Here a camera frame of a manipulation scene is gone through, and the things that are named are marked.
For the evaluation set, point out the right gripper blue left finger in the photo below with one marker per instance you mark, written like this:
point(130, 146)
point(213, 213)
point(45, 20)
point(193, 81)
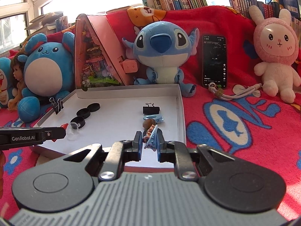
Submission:
point(120, 153)

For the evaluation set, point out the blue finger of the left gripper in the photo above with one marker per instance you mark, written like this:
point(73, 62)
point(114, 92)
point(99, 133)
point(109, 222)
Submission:
point(52, 133)

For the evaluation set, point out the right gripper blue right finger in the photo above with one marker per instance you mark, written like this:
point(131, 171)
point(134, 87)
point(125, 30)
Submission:
point(177, 153)

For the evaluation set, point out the blue toothed hair claw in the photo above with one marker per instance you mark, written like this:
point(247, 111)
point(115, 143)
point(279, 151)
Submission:
point(151, 139)

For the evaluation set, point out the clear plastic round lid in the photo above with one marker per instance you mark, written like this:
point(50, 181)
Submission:
point(73, 130)

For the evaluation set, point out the black round cap near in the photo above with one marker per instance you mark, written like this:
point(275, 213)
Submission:
point(77, 122)

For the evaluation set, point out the black round cap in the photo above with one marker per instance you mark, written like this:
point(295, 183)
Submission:
point(77, 122)
point(93, 107)
point(84, 113)

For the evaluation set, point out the black binder clip on edge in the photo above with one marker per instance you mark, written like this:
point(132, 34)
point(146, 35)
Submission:
point(57, 105)

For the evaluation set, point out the brown acorn nut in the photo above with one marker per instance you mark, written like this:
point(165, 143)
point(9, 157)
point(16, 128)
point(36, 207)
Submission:
point(148, 123)

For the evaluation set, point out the light blue clip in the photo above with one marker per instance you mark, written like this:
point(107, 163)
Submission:
point(158, 118)

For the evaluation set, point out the black round cap middle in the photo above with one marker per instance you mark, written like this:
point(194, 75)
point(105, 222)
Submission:
point(84, 113)

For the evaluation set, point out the black binder clip in tray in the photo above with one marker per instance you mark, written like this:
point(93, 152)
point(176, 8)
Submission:
point(151, 109)

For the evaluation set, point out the Doraemon plush toy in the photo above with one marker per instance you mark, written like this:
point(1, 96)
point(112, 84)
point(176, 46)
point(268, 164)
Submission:
point(5, 82)

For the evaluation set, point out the white cardboard box tray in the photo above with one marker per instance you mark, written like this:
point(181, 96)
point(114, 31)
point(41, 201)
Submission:
point(119, 118)

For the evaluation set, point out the black round cap far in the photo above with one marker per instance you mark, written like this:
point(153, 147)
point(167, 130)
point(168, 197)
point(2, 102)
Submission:
point(93, 107)

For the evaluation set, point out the blue round mouse plush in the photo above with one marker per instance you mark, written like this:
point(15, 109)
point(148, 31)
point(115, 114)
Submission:
point(48, 73)

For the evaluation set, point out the brown haired doll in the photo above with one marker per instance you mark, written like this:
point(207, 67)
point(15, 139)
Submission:
point(17, 77)

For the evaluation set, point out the pink triangular diorama house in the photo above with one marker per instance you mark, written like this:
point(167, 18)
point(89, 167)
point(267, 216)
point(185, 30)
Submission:
point(100, 60)

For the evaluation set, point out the blue Stitch plush toy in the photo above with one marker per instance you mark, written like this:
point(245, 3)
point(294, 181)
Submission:
point(163, 47)

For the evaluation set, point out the black smartphone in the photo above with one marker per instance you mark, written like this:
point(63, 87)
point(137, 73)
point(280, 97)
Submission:
point(214, 61)

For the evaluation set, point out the row of books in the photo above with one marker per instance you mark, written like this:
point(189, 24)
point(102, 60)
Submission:
point(167, 5)

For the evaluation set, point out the pink bunny plush toy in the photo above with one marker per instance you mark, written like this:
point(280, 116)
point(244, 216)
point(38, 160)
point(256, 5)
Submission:
point(276, 44)

